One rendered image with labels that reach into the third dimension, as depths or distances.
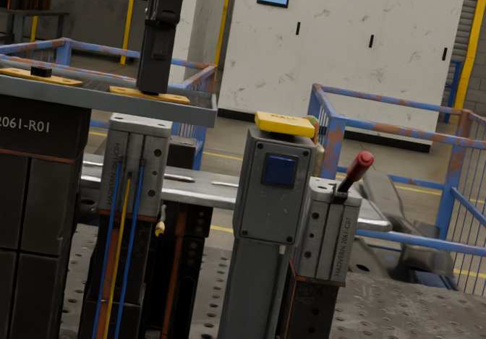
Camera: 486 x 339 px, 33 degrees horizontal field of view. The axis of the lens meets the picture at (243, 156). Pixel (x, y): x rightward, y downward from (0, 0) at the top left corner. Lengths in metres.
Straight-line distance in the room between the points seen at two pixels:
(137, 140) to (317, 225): 0.25
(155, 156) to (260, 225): 0.20
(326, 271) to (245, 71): 7.91
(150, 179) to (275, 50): 7.93
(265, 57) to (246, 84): 0.36
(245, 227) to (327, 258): 0.22
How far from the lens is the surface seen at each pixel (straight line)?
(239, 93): 8.96
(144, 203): 1.03
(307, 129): 0.86
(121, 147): 1.01
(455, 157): 4.14
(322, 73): 8.95
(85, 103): 0.82
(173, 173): 1.27
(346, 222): 1.05
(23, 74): 0.89
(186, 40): 8.93
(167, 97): 0.87
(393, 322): 1.70
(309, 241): 1.05
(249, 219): 0.87
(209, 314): 1.55
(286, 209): 0.87
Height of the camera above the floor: 1.27
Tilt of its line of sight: 11 degrees down
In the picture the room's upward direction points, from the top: 10 degrees clockwise
